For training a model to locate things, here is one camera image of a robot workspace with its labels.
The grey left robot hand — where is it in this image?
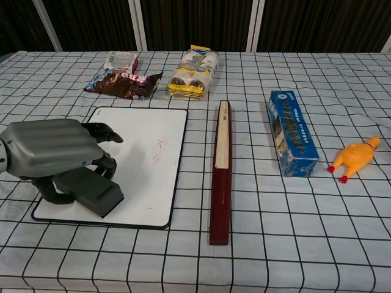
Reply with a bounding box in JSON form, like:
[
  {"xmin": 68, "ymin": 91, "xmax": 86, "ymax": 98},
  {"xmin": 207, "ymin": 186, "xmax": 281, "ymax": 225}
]
[{"xmin": 0, "ymin": 118, "xmax": 125, "ymax": 205}]

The dark grey board eraser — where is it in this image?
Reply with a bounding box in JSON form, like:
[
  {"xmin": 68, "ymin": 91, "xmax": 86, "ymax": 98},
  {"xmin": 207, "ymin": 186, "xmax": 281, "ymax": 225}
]
[{"xmin": 51, "ymin": 167, "xmax": 125, "ymax": 218}]

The brown chocolate snack bag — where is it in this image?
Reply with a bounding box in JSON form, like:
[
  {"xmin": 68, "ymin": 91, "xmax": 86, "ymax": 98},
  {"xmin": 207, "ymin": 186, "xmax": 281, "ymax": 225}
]
[{"xmin": 84, "ymin": 69, "xmax": 164, "ymax": 101}]

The white red snack packet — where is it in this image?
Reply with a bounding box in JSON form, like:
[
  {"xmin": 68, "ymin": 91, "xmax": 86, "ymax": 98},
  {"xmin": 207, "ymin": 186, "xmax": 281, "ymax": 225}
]
[{"xmin": 103, "ymin": 51, "xmax": 140, "ymax": 74}]

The yellow-white snack package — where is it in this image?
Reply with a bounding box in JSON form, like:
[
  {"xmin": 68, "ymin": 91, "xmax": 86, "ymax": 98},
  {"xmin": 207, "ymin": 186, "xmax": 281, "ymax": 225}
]
[{"xmin": 167, "ymin": 45, "xmax": 221, "ymax": 99}]

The dark red folded fan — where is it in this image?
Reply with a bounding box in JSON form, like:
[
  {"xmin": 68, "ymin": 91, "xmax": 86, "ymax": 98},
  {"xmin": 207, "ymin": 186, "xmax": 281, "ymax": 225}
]
[{"xmin": 209, "ymin": 99, "xmax": 233, "ymax": 246}]

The dark folding partition screen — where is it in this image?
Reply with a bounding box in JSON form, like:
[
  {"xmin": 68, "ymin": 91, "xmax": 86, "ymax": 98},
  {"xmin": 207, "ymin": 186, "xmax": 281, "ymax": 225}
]
[{"xmin": 0, "ymin": 0, "xmax": 391, "ymax": 53}]

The white black checkered tablecloth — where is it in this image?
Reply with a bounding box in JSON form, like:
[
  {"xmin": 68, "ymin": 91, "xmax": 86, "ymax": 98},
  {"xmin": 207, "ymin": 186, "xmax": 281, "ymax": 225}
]
[{"xmin": 0, "ymin": 50, "xmax": 391, "ymax": 293}]

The long blue cardboard box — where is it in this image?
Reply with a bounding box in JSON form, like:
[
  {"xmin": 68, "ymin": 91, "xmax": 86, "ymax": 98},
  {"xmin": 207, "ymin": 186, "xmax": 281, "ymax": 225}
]
[{"xmin": 266, "ymin": 90, "xmax": 320, "ymax": 178}]

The yellow rubber chicken toy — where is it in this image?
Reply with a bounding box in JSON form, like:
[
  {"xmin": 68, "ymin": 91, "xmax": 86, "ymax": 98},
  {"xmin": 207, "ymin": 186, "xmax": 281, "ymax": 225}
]
[{"xmin": 327, "ymin": 136, "xmax": 382, "ymax": 183}]

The white dry-erase board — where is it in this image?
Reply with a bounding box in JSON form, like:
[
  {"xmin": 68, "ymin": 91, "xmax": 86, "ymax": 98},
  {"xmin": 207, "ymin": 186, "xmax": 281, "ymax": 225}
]
[{"xmin": 31, "ymin": 106, "xmax": 189, "ymax": 230}]

